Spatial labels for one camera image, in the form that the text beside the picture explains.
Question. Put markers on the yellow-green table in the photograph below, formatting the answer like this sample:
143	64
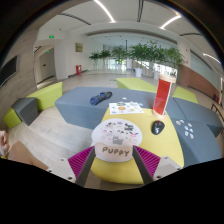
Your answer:
164	144

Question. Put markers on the black wall-mounted screen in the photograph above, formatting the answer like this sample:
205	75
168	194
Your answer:
8	70

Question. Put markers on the large grey sofa bench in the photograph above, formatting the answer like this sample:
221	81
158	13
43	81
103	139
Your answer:
75	107

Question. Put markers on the lime green bench rear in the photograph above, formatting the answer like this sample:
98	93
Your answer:
135	84

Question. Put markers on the red fire extinguisher box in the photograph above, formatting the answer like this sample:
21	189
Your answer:
78	69

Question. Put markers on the potted plant far left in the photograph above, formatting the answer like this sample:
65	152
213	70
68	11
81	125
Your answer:
95	56

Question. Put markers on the grey ottoman right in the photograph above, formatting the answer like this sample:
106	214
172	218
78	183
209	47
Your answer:
197	130

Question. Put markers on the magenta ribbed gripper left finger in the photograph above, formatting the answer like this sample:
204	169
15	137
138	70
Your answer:
81	162

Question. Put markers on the potted green plant in white pot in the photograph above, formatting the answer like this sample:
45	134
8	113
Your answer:
138	53

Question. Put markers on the black computer mouse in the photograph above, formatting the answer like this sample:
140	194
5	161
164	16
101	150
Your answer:
157	127

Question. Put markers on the folded dark blue umbrella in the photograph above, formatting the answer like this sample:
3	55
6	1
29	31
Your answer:
99	98

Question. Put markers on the person's hand at left edge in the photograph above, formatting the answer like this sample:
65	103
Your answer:
4	143

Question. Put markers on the green and grey side bench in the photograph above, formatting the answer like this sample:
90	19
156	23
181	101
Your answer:
26	109

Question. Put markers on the white sticker sheet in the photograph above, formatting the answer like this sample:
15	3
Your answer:
125	108

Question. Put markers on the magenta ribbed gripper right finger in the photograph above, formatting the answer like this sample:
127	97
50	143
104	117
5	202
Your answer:
146	161

